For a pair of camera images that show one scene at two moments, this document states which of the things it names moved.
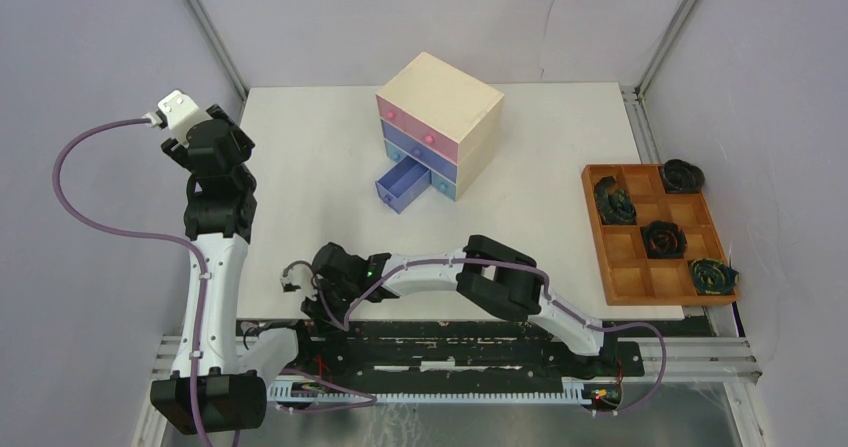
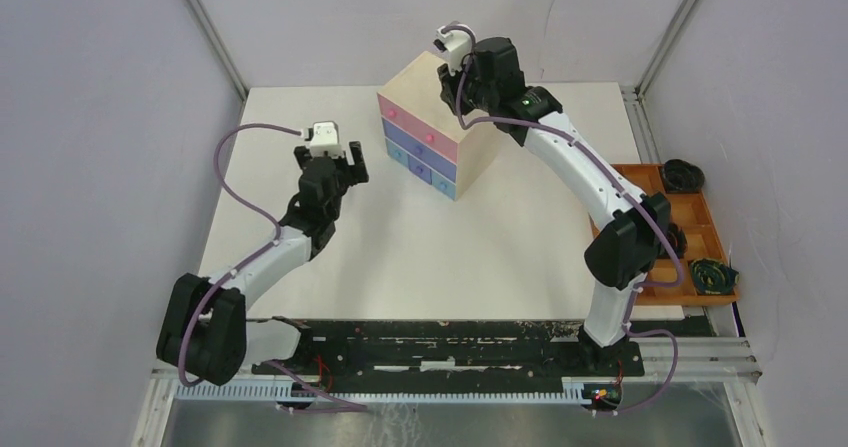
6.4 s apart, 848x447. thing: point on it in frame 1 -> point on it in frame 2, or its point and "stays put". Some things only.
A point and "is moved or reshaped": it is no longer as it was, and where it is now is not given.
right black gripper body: [339, 296] -> [478, 94]
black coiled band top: [682, 177] stays put
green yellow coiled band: [713, 278] stays put
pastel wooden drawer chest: [438, 120] is moved or reshaped
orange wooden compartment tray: [629, 275] stays put
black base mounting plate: [469, 351] stays put
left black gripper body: [243, 141] -> [348, 175]
